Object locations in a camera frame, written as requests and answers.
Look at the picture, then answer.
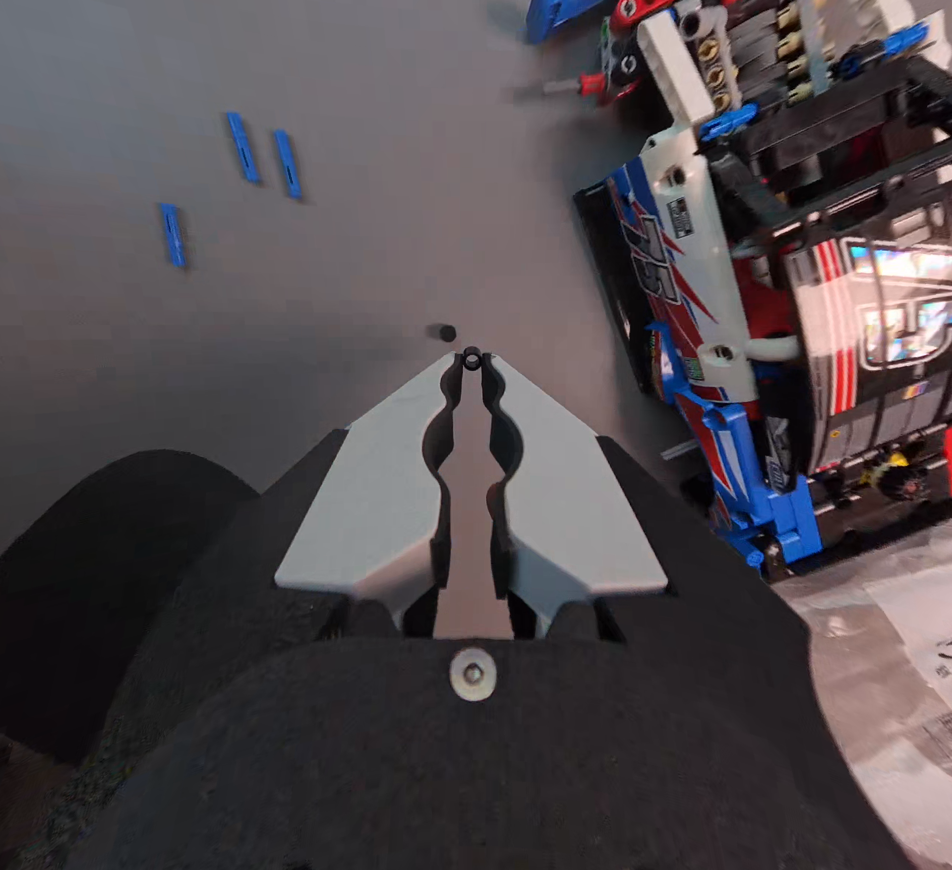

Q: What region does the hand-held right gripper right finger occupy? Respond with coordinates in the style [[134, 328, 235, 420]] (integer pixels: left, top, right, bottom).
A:
[[479, 353, 669, 623]]

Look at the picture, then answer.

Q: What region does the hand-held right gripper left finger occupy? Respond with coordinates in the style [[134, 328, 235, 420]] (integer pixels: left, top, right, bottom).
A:
[[274, 351, 464, 638]]

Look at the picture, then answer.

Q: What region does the brick-built toy race car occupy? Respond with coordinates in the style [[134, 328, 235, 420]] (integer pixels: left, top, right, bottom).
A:
[[513, 0, 952, 584]]

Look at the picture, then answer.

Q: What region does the blue connector pin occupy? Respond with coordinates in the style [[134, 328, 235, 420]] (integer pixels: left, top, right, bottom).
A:
[[225, 111, 261, 185], [271, 128, 303, 201], [158, 202, 187, 270]]

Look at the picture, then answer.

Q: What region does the pile of clear plastic bags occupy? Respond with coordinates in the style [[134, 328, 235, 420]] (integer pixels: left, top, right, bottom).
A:
[[770, 528, 952, 870]]

